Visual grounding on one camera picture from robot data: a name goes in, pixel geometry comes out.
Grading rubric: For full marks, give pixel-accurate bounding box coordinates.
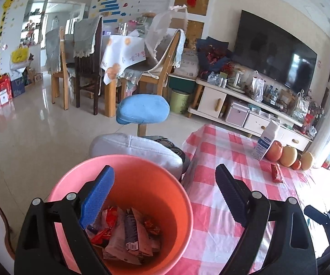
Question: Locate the red foil candy wrapper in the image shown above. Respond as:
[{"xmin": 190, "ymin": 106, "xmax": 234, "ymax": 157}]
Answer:
[{"xmin": 91, "ymin": 206, "xmax": 118, "ymax": 246}]

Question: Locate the dark red candy wrapper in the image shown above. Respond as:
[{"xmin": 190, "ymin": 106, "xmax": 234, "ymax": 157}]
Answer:
[{"xmin": 270, "ymin": 163, "xmax": 284, "ymax": 183}]

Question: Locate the white milk carton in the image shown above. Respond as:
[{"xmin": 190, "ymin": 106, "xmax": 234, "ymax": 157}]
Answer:
[{"xmin": 102, "ymin": 207, "xmax": 161, "ymax": 266}]

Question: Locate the pink plastic bin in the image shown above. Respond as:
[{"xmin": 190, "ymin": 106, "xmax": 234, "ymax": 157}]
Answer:
[{"xmin": 48, "ymin": 155, "xmax": 194, "ymax": 274}]

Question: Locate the pink checkered tablecloth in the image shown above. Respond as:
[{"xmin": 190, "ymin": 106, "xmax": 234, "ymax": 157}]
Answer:
[{"xmin": 171, "ymin": 125, "xmax": 324, "ymax": 274}]

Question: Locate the red apple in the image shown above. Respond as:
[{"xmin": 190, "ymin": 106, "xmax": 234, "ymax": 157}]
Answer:
[{"xmin": 265, "ymin": 140, "xmax": 284, "ymax": 162}]

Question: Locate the white floor cushion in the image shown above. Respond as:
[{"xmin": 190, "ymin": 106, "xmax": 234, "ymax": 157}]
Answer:
[{"xmin": 89, "ymin": 133, "xmax": 189, "ymax": 179}]

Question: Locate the large yellow pear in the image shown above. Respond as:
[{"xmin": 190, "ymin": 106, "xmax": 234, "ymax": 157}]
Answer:
[{"xmin": 279, "ymin": 145, "xmax": 298, "ymax": 167}]

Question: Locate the front tangerine with leaf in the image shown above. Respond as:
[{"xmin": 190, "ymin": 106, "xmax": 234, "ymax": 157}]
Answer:
[{"xmin": 290, "ymin": 159, "xmax": 302, "ymax": 170}]

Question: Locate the white medicine bottle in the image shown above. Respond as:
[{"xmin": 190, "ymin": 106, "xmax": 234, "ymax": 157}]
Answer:
[{"xmin": 251, "ymin": 121, "xmax": 280, "ymax": 161}]

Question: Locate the right yellow pear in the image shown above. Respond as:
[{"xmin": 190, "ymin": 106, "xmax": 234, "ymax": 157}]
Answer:
[{"xmin": 300, "ymin": 151, "xmax": 315, "ymax": 171}]

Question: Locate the pink storage box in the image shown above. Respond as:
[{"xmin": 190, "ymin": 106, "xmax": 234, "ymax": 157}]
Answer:
[{"xmin": 225, "ymin": 101, "xmax": 249, "ymax": 127}]

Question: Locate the white tv cabinet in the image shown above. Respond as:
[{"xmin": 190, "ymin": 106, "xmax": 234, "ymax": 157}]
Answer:
[{"xmin": 188, "ymin": 78, "xmax": 312, "ymax": 152}]

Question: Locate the blue stool cushion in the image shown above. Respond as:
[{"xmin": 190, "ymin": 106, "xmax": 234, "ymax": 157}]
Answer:
[{"xmin": 116, "ymin": 94, "xmax": 170, "ymax": 125}]

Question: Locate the white electric kettle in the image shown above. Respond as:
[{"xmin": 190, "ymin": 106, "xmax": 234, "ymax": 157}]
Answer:
[{"xmin": 226, "ymin": 68, "xmax": 245, "ymax": 94}]

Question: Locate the green waste bin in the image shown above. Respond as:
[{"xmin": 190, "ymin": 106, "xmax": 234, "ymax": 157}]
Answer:
[{"xmin": 170, "ymin": 89, "xmax": 190, "ymax": 114}]

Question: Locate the dark wooden dining chair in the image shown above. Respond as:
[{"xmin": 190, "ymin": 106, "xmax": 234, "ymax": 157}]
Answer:
[{"xmin": 74, "ymin": 16, "xmax": 103, "ymax": 116}]

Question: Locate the dark flower bouquet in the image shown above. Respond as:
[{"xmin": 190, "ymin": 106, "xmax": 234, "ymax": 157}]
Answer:
[{"xmin": 196, "ymin": 37, "xmax": 233, "ymax": 78}]

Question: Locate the black flat television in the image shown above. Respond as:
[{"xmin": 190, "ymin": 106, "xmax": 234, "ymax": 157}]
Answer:
[{"xmin": 232, "ymin": 10, "xmax": 317, "ymax": 93}]

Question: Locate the wooden chair with towel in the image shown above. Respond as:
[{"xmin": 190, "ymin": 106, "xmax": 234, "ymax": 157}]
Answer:
[{"xmin": 119, "ymin": 4, "xmax": 187, "ymax": 96}]

